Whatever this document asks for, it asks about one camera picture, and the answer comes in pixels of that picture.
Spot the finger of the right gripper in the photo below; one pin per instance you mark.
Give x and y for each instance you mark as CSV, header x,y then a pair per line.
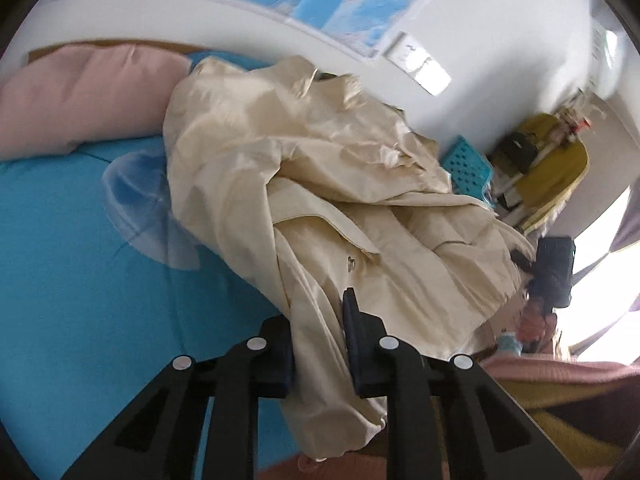
x,y
522,261

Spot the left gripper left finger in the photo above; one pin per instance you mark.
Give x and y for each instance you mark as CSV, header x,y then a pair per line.
x,y
196,416

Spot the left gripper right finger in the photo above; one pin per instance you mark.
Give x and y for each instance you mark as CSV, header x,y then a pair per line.
x,y
445,419

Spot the cream beige coat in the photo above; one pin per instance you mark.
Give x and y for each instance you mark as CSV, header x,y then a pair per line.
x,y
307,186

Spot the right forearm pink sleeve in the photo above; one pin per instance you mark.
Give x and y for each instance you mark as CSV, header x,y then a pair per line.
x,y
542,369

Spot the right hand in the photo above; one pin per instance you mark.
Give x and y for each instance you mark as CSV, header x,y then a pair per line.
x,y
536,327

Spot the yellow garment on rack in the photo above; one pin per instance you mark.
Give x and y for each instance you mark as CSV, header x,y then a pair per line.
x,y
561,163

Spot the teal plastic basket rack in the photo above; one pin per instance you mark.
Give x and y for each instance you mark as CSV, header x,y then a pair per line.
x,y
470,172

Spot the pink pillow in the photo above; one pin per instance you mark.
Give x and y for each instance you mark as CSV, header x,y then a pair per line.
x,y
79,95

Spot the wooden bed headboard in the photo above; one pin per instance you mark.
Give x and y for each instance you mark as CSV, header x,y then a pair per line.
x,y
36,54

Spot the white wall socket panel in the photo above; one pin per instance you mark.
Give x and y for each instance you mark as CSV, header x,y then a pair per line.
x,y
407,54

